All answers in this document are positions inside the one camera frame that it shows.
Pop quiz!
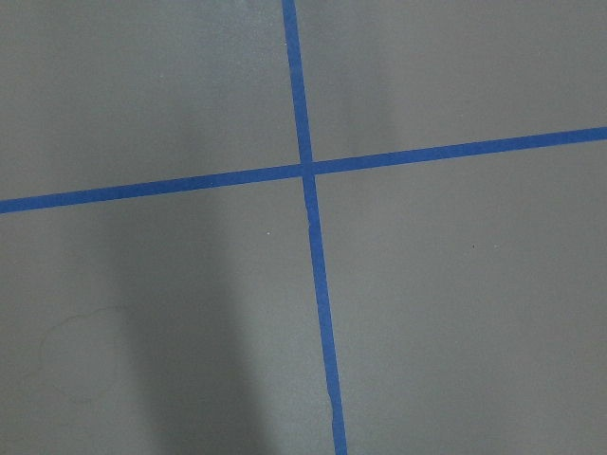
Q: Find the blue tape line lengthwise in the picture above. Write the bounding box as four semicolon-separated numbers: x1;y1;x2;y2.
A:
282;1;348;454

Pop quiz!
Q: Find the blue tape line crosswise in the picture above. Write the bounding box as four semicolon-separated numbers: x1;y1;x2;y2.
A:
1;127;606;214

